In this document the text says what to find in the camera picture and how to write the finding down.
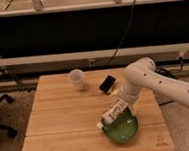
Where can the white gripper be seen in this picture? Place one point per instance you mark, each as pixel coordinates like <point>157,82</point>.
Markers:
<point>112,113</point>

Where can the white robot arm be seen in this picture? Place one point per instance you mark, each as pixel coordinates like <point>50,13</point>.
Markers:
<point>141,74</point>

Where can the green ceramic bowl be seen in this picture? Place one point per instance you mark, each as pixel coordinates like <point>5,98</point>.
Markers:
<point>123,128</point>

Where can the wooden folding table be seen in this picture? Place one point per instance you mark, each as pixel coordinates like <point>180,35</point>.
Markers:
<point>63,119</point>

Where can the white plastic cup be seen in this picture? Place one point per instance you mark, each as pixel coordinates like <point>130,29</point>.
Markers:
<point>76,78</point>

